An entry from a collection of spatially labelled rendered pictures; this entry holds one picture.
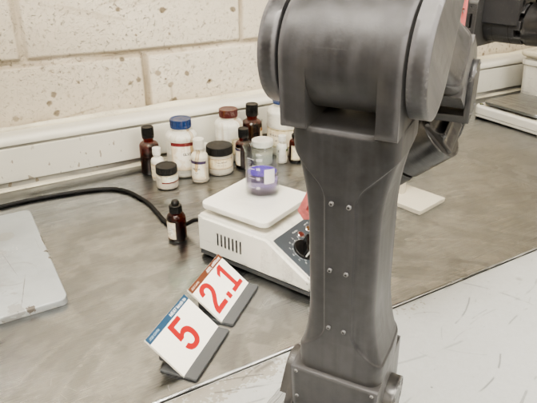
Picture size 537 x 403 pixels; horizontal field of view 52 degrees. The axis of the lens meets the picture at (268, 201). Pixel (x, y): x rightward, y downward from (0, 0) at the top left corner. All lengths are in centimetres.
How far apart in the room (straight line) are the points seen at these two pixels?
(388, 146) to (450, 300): 50
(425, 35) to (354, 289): 16
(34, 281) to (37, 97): 44
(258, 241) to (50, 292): 28
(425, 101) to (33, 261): 69
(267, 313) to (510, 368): 29
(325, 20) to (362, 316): 19
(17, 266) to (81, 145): 35
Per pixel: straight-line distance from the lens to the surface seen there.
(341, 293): 36
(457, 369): 68
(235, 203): 80
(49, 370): 69
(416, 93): 28
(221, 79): 126
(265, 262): 76
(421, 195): 104
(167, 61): 120
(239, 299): 74
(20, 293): 81
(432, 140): 56
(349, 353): 40
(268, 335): 69
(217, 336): 68
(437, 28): 28
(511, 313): 79
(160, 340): 64
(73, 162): 115
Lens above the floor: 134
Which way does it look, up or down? 26 degrees down
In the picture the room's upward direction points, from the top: straight up
